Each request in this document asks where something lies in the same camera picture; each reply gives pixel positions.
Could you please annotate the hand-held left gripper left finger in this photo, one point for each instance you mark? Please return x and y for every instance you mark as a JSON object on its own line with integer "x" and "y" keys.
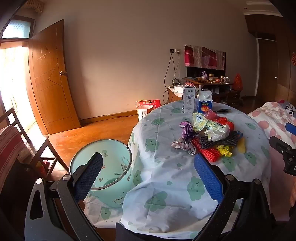
{"x": 89, "y": 178}

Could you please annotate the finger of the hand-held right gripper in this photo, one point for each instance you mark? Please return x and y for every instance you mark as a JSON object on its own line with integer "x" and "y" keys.
{"x": 291, "y": 128}
{"x": 278, "y": 143}

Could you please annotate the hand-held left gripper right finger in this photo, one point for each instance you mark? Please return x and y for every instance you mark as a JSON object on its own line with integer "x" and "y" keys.
{"x": 208, "y": 176}

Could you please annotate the yellow plastic bag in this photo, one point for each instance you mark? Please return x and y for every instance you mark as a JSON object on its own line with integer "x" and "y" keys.
{"x": 223, "y": 150}

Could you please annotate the mint green cartoon bin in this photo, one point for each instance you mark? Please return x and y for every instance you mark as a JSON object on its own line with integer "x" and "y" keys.
{"x": 115, "y": 162}

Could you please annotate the silver pink wrapper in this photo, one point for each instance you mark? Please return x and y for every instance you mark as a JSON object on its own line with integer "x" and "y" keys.
{"x": 182, "y": 146}

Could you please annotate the purple wrapper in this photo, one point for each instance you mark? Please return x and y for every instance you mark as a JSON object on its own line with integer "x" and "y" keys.
{"x": 186, "y": 129}

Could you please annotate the yellow white wrapper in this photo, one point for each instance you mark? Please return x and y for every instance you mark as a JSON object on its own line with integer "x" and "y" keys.
{"x": 202, "y": 121}

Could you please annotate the pink plastic wrapper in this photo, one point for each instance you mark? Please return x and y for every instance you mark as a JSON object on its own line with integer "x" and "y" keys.
{"x": 211, "y": 114}

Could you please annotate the pink floral blanket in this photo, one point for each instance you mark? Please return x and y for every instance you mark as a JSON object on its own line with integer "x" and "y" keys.
{"x": 266, "y": 120}

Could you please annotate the cloud-print white tablecloth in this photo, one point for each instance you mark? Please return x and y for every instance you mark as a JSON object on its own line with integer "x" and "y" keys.
{"x": 166, "y": 162}

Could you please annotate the dark wooden chair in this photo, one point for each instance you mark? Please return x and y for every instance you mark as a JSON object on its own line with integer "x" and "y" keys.
{"x": 49, "y": 148}

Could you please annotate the dark wooden door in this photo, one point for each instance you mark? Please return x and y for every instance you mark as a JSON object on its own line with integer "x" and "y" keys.
{"x": 267, "y": 69}

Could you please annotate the dark flat item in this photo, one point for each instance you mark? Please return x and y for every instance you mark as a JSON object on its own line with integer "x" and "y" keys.
{"x": 220, "y": 110}

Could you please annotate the dark wooden television stand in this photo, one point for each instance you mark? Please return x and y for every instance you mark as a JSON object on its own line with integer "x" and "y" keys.
{"x": 231, "y": 95}

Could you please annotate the white tissue box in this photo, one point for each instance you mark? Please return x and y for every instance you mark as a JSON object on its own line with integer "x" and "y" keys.
{"x": 24, "y": 153}

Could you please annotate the red paper decoration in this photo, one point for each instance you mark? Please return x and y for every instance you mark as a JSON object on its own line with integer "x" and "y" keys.
{"x": 293, "y": 59}

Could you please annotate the red plastic bag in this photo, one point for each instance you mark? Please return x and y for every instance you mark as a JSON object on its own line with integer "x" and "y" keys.
{"x": 237, "y": 83}

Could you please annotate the dark wooden wardrobe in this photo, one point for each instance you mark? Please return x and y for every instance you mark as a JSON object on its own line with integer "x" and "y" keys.
{"x": 285, "y": 58}

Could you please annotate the blue gable-top milk carton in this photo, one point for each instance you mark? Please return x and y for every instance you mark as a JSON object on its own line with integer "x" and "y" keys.
{"x": 204, "y": 103}

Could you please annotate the tall white milk carton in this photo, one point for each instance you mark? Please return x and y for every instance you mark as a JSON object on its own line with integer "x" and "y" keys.
{"x": 188, "y": 100}

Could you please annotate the white mug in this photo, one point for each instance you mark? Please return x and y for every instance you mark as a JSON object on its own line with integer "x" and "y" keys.
{"x": 226, "y": 80}

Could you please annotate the red striped cloth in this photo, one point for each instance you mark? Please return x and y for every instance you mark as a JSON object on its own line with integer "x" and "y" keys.
{"x": 9, "y": 148}

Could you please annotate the black television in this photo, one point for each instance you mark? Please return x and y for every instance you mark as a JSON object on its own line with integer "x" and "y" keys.
{"x": 194, "y": 72}

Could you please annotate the red patterned cloth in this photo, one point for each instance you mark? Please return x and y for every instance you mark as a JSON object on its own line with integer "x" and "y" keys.
{"x": 201, "y": 56}

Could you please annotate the transom window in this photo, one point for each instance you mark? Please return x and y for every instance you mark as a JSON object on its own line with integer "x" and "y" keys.
{"x": 17, "y": 29}

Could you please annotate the wall socket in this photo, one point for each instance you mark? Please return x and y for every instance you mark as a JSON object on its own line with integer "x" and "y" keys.
{"x": 175, "y": 51}

